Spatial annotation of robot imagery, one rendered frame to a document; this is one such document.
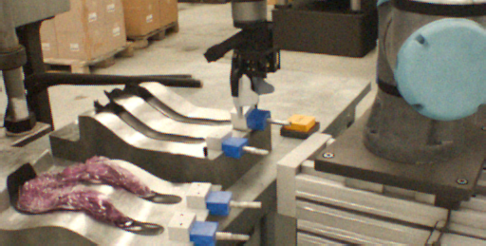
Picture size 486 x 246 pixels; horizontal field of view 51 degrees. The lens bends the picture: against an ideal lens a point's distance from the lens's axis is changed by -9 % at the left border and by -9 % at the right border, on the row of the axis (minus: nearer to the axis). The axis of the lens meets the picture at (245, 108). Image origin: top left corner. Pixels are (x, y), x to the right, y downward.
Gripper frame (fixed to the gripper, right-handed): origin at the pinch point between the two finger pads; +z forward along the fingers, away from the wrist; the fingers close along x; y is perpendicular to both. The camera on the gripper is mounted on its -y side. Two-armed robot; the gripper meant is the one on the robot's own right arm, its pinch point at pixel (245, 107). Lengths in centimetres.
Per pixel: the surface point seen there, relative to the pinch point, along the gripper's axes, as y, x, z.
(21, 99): -72, -6, 5
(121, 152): -22.7, -17.6, 7.5
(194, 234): 11.3, -39.5, 6.7
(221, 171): 1.9, -14.9, 8.3
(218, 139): 0.8, -13.2, 2.0
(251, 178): 4.1, -6.5, 13.5
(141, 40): -309, 338, 83
